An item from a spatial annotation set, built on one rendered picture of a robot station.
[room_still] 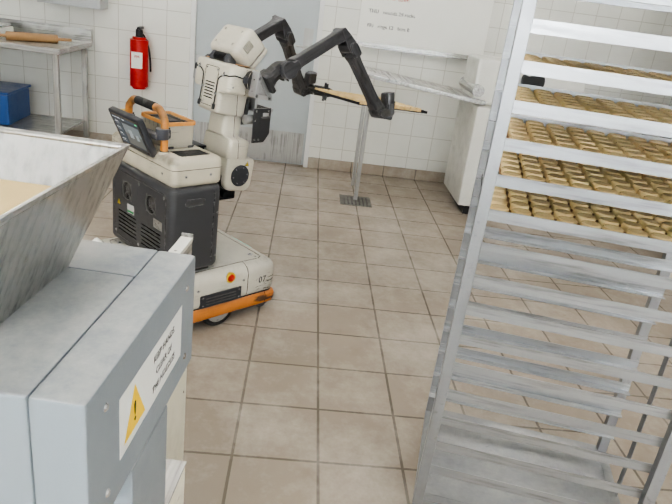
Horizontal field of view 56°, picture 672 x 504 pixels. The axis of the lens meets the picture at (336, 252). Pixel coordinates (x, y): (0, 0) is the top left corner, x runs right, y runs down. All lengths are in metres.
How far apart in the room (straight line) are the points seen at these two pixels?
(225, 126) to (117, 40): 3.03
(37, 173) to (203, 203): 1.98
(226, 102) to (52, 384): 2.44
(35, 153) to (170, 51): 5.00
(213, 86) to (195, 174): 0.46
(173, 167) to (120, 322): 1.99
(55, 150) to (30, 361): 0.29
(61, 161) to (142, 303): 0.21
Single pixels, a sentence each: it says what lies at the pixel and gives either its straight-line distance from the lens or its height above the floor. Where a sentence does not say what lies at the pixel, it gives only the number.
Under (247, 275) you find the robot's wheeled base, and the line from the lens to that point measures 3.02.
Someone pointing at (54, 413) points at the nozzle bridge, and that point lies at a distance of 0.59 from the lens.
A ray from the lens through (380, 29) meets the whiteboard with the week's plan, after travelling 5.67.
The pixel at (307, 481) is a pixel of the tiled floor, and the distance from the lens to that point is 2.25.
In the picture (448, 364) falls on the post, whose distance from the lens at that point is 1.77.
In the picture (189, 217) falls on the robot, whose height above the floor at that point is 0.56.
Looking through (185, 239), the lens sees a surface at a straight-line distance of 1.63.
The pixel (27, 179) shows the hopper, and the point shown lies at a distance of 0.84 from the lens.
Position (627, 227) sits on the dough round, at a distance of 1.78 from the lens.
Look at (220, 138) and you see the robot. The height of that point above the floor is 0.82.
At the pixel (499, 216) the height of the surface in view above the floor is 1.05.
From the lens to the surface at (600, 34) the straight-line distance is 1.58.
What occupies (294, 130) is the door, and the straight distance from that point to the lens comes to 5.81.
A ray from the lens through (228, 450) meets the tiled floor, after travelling 2.34.
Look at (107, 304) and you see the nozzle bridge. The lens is 0.72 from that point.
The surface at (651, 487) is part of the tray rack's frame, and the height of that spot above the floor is 0.38.
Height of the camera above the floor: 1.52
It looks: 22 degrees down
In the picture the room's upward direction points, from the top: 8 degrees clockwise
